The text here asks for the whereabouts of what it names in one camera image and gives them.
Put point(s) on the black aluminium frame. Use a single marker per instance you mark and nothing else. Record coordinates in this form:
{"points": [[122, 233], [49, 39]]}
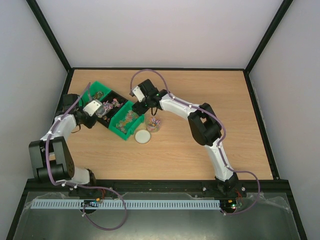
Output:
{"points": [[275, 185]]}

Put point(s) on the clear glass jar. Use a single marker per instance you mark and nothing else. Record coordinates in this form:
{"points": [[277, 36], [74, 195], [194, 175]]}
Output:
{"points": [[153, 123]]}

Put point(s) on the green bin of gummies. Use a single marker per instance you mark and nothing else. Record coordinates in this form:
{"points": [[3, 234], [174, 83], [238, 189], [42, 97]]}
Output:
{"points": [[125, 122]]}

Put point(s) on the white jar lid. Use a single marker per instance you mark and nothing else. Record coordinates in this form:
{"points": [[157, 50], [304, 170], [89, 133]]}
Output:
{"points": [[142, 136]]}

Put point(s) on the green bin of sticks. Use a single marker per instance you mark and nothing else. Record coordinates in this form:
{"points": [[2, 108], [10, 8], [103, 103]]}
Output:
{"points": [[96, 91]]}

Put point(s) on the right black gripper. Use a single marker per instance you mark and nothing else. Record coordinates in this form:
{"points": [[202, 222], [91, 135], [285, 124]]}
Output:
{"points": [[139, 107]]}

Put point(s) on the black bin of lollipops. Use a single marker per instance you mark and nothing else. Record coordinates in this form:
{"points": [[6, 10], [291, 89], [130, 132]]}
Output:
{"points": [[117, 101]]}

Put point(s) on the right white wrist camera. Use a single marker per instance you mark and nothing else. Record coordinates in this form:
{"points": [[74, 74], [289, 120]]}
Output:
{"points": [[138, 93]]}

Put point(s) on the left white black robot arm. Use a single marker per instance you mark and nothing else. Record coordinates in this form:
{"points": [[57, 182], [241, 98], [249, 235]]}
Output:
{"points": [[50, 156]]}

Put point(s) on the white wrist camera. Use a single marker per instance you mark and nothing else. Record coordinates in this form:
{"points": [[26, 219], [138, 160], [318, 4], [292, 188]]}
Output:
{"points": [[138, 93], [92, 107]]}

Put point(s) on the light blue cable duct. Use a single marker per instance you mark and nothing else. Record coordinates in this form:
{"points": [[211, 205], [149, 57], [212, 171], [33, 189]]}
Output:
{"points": [[117, 204]]}

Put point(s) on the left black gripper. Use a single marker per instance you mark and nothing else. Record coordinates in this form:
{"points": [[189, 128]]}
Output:
{"points": [[90, 124]]}

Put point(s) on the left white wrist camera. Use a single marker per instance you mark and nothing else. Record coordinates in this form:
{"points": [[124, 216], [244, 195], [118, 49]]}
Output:
{"points": [[92, 107]]}

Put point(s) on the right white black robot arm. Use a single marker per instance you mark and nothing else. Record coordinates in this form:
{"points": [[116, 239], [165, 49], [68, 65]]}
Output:
{"points": [[205, 128]]}

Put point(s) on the metal candy scoop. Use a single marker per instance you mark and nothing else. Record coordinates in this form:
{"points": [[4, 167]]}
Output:
{"points": [[103, 110]]}

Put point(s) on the metal front tray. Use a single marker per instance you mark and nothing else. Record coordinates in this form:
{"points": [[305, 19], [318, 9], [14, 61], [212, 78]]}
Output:
{"points": [[269, 219]]}

